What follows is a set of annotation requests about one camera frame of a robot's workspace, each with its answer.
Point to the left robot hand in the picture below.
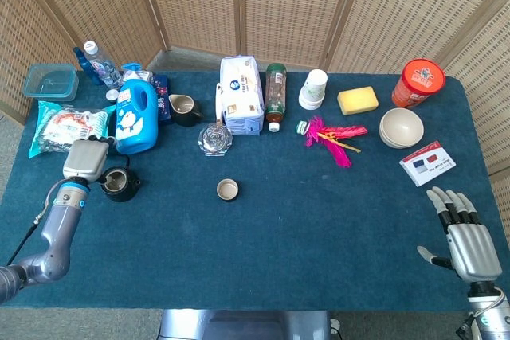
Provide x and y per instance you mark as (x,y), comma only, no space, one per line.
(84,161)

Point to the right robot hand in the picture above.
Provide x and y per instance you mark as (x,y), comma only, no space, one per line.
(474,248)

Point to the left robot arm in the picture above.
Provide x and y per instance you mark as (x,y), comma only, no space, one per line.
(60,228)

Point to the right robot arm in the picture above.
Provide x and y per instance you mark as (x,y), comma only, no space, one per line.
(492,312)

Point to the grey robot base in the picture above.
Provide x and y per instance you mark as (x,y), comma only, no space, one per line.
(243,326)

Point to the teal snack bag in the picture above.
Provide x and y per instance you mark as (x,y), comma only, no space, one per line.
(63,125)

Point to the blue detergent jug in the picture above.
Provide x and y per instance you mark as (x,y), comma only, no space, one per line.
(137,121)

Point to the small white cap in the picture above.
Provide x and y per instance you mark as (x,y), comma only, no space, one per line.
(112,95)

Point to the clear plastic food container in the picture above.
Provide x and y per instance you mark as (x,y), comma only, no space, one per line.
(49,83)

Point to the blue plastic bottle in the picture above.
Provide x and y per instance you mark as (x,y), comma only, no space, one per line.
(85,65)

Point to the clear water bottle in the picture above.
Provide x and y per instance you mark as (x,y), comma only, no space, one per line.
(101,65)

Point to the white card pack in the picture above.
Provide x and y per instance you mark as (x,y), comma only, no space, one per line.
(428,162)

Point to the dark blue box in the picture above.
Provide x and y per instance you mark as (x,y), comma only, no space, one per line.
(163,101)

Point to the small white blue packet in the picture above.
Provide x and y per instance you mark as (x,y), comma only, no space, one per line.
(137,74)

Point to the black ceramic pitcher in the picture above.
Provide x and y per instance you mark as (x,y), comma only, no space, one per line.
(187,115)

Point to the beige bowl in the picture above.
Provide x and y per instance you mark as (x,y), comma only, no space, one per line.
(398,146)
(401,125)

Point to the crumpled clear glass bowl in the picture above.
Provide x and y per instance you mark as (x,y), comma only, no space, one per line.
(215,139)

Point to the black teacup beige inside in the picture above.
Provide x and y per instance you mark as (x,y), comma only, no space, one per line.
(227,190)

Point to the white tissue pack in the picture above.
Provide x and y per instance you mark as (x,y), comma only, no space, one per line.
(241,93)

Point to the orange canister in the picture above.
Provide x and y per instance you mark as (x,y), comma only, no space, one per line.
(418,81)

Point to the colourful feather shuttlecock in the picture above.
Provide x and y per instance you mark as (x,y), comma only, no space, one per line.
(338,133)

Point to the yellow sponge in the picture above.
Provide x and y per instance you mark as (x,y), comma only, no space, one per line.
(358,100)

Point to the blue table cloth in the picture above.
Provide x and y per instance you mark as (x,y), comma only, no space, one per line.
(279,244)

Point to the brown tea bottle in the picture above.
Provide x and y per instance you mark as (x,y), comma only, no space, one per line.
(276,97)

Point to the paper cup stack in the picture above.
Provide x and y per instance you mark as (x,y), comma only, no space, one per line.
(314,89)

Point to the woven folding screen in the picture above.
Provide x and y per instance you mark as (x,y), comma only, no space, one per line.
(295,5)

